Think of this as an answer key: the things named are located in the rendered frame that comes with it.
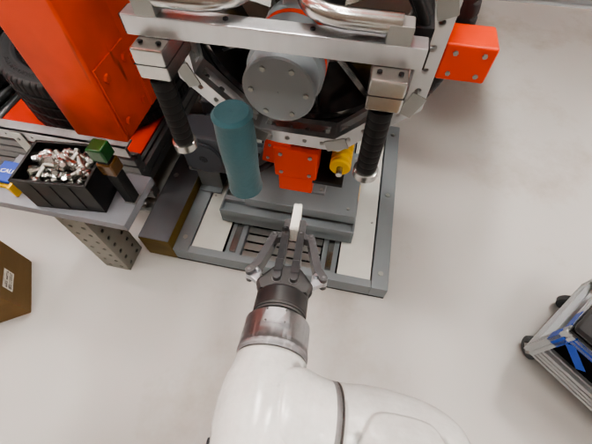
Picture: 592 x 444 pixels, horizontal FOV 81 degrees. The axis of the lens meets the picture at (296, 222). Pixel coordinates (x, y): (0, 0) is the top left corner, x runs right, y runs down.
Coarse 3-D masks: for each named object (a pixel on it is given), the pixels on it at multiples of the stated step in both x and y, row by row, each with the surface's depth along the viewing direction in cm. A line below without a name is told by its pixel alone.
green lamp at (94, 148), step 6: (96, 138) 80; (90, 144) 79; (96, 144) 79; (102, 144) 79; (108, 144) 80; (90, 150) 78; (96, 150) 78; (102, 150) 78; (108, 150) 80; (90, 156) 80; (96, 156) 79; (102, 156) 79; (108, 156) 81; (102, 162) 81
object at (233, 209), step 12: (228, 192) 131; (228, 204) 132; (240, 204) 132; (228, 216) 131; (240, 216) 130; (252, 216) 128; (264, 216) 130; (276, 216) 130; (288, 216) 130; (276, 228) 132; (312, 228) 126; (324, 228) 124; (336, 228) 127; (348, 228) 127; (348, 240) 128
